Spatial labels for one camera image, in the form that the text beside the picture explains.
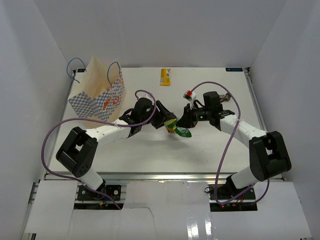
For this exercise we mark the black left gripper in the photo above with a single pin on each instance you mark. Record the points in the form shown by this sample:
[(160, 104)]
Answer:
[(162, 116)]

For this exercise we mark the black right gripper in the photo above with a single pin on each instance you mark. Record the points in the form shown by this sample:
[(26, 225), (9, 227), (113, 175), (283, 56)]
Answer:
[(187, 120)]

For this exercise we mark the green Fox's candy bag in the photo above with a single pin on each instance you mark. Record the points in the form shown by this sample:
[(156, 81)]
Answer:
[(172, 128)]

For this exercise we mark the purple M&M's packet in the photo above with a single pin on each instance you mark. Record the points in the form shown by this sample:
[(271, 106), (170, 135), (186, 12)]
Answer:
[(225, 97)]

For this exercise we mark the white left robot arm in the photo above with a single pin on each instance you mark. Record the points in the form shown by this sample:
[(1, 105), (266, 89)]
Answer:
[(78, 150)]

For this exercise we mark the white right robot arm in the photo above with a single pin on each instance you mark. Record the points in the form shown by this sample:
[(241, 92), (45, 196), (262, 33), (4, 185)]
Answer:
[(268, 155)]

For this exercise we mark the blue checkered paper bag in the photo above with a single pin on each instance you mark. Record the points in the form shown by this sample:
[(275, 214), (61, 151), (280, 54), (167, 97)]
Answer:
[(100, 92)]

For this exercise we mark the yellow snack bar far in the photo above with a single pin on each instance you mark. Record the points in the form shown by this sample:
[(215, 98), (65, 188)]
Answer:
[(165, 77)]

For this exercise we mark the blue table corner label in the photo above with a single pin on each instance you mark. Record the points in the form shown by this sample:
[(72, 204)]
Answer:
[(234, 69)]

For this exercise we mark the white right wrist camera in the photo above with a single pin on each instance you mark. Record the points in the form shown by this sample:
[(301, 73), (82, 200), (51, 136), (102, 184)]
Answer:
[(191, 97)]

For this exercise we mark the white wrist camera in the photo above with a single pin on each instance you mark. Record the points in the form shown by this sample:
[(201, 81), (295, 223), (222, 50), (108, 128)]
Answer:
[(149, 97), (191, 97)]

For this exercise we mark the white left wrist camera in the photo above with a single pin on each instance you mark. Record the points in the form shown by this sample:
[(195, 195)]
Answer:
[(149, 97)]

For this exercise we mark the aluminium table edge rail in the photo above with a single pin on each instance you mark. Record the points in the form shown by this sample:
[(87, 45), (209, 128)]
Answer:
[(158, 176)]

